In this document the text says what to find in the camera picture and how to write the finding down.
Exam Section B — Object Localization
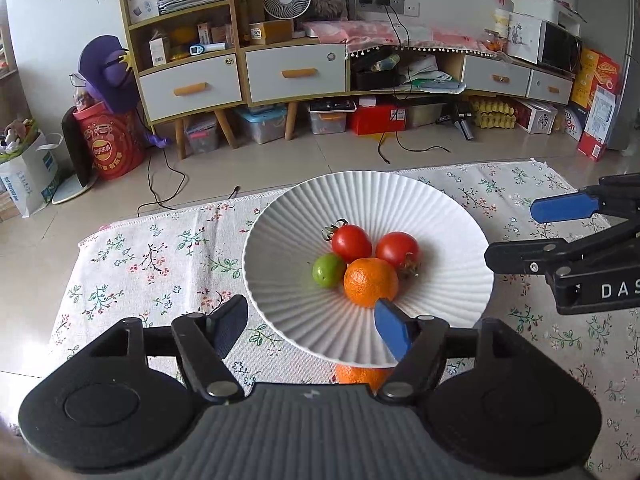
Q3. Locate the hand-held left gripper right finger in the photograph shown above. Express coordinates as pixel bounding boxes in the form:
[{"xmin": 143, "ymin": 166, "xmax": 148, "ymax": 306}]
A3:
[{"xmin": 374, "ymin": 298, "xmax": 533, "ymax": 406}]

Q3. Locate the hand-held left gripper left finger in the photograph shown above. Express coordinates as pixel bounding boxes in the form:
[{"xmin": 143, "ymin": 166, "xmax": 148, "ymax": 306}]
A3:
[{"xmin": 87, "ymin": 294, "xmax": 249, "ymax": 406}]

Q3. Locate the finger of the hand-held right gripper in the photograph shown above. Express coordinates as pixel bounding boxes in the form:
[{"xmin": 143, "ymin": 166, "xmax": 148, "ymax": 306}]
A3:
[
  {"xmin": 530, "ymin": 174, "xmax": 640, "ymax": 224},
  {"xmin": 484, "ymin": 216, "xmax": 640, "ymax": 277}
]

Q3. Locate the orange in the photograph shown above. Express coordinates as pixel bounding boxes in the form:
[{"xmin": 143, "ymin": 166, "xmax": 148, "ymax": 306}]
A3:
[
  {"xmin": 336, "ymin": 364, "xmax": 396, "ymax": 393},
  {"xmin": 343, "ymin": 257, "xmax": 399, "ymax": 308}
]

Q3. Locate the bright green lime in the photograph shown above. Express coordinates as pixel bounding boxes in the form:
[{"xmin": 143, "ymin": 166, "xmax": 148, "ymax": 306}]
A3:
[{"xmin": 312, "ymin": 253, "xmax": 347, "ymax": 288}]

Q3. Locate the red tomato with stem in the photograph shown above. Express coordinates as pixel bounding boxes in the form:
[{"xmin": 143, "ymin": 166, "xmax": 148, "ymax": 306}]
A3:
[{"xmin": 322, "ymin": 219, "xmax": 373, "ymax": 264}]

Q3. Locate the white ribbed plate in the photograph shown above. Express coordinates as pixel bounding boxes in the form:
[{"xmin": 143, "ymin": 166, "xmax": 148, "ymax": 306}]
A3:
[{"xmin": 242, "ymin": 171, "xmax": 495, "ymax": 368}]

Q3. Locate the floral tablecloth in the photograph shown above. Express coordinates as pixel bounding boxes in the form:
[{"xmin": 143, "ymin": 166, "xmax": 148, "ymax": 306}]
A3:
[{"xmin": 47, "ymin": 159, "xmax": 640, "ymax": 476}]

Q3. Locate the white red box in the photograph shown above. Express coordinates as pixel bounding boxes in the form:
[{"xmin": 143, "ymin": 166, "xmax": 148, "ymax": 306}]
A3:
[{"xmin": 515, "ymin": 100, "xmax": 558, "ymax": 134}]

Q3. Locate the blue white box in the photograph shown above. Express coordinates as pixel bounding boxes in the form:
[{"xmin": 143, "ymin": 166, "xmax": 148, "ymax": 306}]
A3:
[{"xmin": 577, "ymin": 85, "xmax": 621, "ymax": 161}]

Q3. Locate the stack of egg cartons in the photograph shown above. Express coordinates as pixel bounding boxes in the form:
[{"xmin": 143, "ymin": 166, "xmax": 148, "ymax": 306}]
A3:
[{"xmin": 470, "ymin": 97, "xmax": 518, "ymax": 128}]

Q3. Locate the black tool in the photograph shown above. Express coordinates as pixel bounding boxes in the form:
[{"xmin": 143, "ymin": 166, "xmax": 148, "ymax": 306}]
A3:
[{"xmin": 437, "ymin": 102, "xmax": 476, "ymax": 141}]

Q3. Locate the orange yellow box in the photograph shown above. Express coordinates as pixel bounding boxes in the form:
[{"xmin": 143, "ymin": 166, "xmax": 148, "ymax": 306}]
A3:
[{"xmin": 570, "ymin": 49, "xmax": 622, "ymax": 111}]

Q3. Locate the low wooden cabinet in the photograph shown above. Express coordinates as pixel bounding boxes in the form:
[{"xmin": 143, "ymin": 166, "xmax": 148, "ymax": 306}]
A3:
[{"xmin": 347, "ymin": 40, "xmax": 576, "ymax": 106}]

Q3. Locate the white microwave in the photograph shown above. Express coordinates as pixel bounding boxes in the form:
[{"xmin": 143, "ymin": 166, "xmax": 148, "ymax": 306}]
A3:
[{"xmin": 507, "ymin": 12, "xmax": 583, "ymax": 73}]

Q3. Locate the clear storage box blue lid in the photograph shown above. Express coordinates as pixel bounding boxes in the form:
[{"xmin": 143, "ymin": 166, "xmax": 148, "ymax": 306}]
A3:
[{"xmin": 235, "ymin": 105, "xmax": 287, "ymax": 145}]

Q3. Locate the red snack bucket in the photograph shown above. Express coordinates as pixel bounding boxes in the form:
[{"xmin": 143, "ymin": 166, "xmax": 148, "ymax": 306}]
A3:
[{"xmin": 73, "ymin": 102, "xmax": 146, "ymax": 181}]

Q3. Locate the clear storage box white lid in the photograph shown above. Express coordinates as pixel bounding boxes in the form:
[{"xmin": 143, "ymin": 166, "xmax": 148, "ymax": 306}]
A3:
[{"xmin": 307, "ymin": 100, "xmax": 357, "ymax": 135}]

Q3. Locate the black basket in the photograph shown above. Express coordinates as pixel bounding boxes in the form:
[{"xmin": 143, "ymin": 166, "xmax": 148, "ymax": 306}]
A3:
[{"xmin": 352, "ymin": 52, "xmax": 401, "ymax": 92}]

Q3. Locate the white paper bag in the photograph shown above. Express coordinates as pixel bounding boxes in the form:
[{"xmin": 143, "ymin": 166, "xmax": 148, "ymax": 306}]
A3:
[{"xmin": 0, "ymin": 132, "xmax": 63, "ymax": 218}]

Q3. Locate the wooden shelf cabinet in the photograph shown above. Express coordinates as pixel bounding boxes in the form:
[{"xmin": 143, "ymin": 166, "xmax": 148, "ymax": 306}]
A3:
[{"xmin": 116, "ymin": 0, "xmax": 351, "ymax": 160}]

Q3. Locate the pink cloth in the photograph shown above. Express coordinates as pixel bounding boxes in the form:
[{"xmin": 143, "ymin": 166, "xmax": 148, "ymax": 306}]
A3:
[{"xmin": 302, "ymin": 20, "xmax": 506, "ymax": 58}]

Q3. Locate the small cardboard box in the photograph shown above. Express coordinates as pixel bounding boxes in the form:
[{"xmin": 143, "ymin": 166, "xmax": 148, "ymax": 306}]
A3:
[{"xmin": 250, "ymin": 20, "xmax": 293, "ymax": 45}]

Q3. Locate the black power cable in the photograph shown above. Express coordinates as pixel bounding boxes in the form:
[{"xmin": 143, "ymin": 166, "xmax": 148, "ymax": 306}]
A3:
[{"xmin": 377, "ymin": 132, "xmax": 451, "ymax": 163}]

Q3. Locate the black floor cable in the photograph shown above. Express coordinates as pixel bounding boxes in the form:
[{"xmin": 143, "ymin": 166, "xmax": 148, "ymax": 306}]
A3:
[{"xmin": 137, "ymin": 147, "xmax": 188, "ymax": 216}]

